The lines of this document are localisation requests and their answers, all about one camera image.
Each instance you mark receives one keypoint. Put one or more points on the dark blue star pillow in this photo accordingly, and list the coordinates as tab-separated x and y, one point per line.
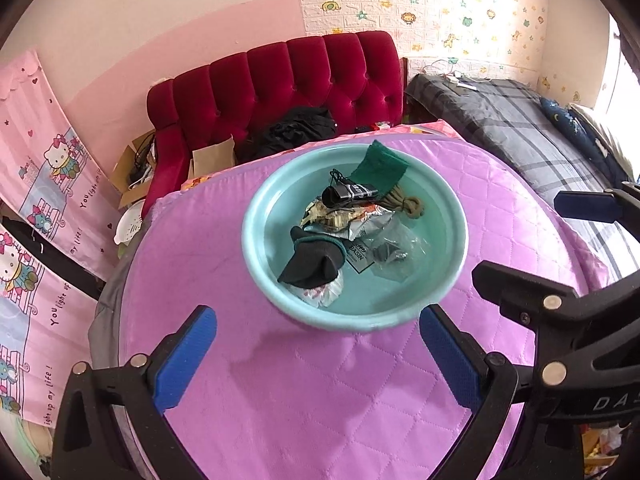
570	125

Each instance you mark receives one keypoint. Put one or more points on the beige powder packet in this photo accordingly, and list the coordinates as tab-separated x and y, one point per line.
325	217

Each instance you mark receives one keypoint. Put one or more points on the teal plastic basin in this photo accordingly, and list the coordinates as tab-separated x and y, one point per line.
440	240

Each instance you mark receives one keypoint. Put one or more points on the black clothing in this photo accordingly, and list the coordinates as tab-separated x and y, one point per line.
290	132

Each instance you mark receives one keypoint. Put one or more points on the open cardboard box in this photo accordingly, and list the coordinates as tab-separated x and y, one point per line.
127	170

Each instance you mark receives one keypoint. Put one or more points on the bed with grey plaid cover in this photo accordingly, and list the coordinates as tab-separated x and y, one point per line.
500	125

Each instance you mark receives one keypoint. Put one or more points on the purple quilted mat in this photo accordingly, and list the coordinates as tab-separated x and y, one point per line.
325	400

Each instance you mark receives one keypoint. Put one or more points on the white colander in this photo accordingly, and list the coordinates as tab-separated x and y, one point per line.
130	225

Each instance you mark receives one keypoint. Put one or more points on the white pillow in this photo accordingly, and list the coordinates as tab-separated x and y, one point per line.
600	130

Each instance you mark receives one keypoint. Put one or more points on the clear plastic bag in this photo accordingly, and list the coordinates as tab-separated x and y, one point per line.
400	255

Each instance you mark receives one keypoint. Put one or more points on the grey table cover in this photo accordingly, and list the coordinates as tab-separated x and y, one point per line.
107	310

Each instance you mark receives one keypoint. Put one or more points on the pink cartoon curtain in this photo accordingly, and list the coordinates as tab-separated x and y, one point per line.
35	320
50	160

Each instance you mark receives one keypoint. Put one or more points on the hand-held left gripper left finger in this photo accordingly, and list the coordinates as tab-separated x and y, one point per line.
185	360

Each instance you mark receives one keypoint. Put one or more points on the pink printed tablecloth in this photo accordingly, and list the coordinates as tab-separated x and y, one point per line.
200	180

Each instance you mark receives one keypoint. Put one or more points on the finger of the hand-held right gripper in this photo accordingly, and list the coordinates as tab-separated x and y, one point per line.
525	285
585	206

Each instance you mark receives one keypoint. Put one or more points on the black cloth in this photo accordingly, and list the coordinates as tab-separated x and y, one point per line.
315	260

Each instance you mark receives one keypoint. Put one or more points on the red tufted velvet sofa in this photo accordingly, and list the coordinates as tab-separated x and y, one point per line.
300	75

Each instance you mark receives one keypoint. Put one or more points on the green scouring pad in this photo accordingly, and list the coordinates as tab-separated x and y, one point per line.
385	167

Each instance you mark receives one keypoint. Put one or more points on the flat cardboard piece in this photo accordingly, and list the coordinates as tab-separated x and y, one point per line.
212	157

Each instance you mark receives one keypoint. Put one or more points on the white red wrapper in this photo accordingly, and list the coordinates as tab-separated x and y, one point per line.
320	294

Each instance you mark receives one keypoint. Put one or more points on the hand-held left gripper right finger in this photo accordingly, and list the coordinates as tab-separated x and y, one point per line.
450	360

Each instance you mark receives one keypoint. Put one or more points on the black bag roll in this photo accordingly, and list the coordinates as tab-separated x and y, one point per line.
350	192

